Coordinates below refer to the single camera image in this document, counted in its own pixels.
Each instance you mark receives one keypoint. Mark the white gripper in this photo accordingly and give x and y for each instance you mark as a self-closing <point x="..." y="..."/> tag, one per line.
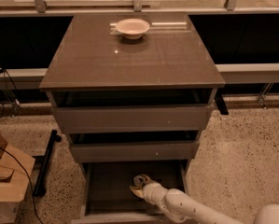
<point x="149" y="189"/>

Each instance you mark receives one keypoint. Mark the green soda can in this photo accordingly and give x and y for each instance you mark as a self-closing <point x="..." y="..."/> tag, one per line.
<point x="139" y="180"/>

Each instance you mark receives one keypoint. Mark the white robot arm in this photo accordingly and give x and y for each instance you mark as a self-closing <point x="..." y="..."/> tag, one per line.
<point x="178" y="206"/>

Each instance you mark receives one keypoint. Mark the grey bottom drawer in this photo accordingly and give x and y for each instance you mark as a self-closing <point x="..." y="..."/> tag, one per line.
<point x="109" y="200"/>

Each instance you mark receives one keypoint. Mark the grey drawer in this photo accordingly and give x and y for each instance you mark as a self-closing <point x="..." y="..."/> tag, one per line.
<point x="109" y="200"/>
<point x="135" y="152"/>
<point x="132" y="119"/>

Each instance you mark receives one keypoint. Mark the grey middle drawer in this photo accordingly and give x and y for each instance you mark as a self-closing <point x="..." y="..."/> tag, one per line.
<point x="135" y="152"/>

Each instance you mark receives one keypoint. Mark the grey top drawer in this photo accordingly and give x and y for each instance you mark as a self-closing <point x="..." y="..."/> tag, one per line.
<point x="132" y="119"/>

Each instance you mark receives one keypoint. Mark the grey drawer cabinet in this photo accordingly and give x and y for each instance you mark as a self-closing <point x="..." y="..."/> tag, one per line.
<point x="96" y="67"/>

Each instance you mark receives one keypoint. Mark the cardboard box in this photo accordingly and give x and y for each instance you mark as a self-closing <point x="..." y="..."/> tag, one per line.
<point x="15" y="167"/>

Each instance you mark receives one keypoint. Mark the white ceramic bowl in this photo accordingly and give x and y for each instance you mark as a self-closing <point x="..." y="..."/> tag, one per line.
<point x="132" y="28"/>

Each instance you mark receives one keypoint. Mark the black bracket behind cabinet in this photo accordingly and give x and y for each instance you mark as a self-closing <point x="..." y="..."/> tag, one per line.
<point x="220" y="103"/>

